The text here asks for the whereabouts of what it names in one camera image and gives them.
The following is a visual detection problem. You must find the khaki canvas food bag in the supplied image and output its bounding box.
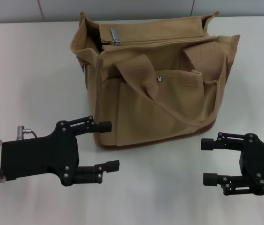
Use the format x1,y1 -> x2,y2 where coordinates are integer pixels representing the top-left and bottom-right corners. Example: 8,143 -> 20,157
70,10 -> 241,150

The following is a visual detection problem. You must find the silver metal zipper pull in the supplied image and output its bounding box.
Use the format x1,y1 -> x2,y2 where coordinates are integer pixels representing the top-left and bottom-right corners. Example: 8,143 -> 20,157
110,27 -> 121,46

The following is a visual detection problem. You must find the left arm connector with cable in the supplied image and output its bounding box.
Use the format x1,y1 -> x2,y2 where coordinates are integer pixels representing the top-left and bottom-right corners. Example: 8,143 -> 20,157
16,126 -> 38,141

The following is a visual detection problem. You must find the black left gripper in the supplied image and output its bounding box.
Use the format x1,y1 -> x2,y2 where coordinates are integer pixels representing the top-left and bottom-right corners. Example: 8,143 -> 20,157
0,114 -> 120,187

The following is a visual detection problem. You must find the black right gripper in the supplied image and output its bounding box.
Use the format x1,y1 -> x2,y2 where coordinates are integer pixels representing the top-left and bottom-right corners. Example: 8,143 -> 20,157
200,132 -> 264,196

